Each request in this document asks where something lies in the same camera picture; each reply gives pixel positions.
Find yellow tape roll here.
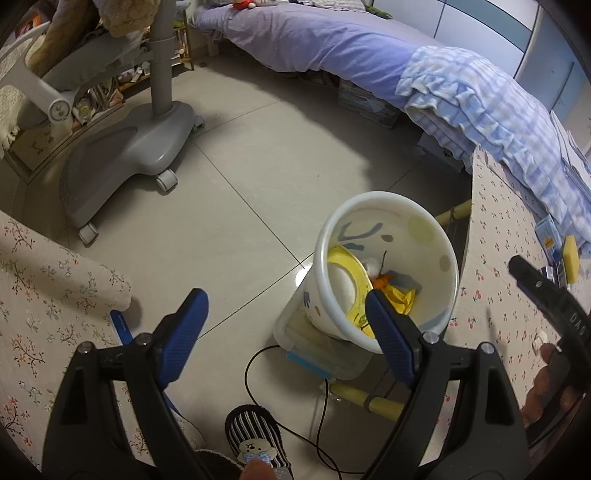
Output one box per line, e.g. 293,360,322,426
323,246,376,334

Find yellow snack bag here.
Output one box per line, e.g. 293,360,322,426
376,282,419,319

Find white plastic bucket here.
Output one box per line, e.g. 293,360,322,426
305,191,460,354

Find person's right hand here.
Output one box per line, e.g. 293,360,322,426
523,344,583,424

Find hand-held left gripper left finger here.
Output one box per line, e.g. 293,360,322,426
41,288,209,480

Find wooden toy shelf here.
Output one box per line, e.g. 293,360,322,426
69,9,195,125

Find brown plush jacket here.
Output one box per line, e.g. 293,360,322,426
25,0,153,79

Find grey wheeled chair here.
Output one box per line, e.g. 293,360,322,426
0,0,206,245

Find under-bed storage boxes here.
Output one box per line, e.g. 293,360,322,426
337,78,402,127

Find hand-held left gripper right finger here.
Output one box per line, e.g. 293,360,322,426
362,290,529,480

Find striped slipper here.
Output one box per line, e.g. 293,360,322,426
225,405,294,480

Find clear plastic storage box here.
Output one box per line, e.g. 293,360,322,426
273,295,384,381

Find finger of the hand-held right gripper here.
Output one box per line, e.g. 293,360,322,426
509,255,561,301

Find blue plaid ruffled blanket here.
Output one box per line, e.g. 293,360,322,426
396,45,591,259

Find black cable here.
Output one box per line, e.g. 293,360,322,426
244,344,365,476

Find yellow sponge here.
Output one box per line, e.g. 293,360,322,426
562,235,579,284

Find white blue wardrobe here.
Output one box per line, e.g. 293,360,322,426
431,0,578,112

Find cherry print tablecloth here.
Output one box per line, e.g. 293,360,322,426
431,145,591,444

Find floral print cloth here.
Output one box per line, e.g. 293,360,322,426
0,210,134,467

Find bed with purple sheet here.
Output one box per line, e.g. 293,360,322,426
191,0,444,93

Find light blue milk carton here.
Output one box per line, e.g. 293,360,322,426
536,215,563,259

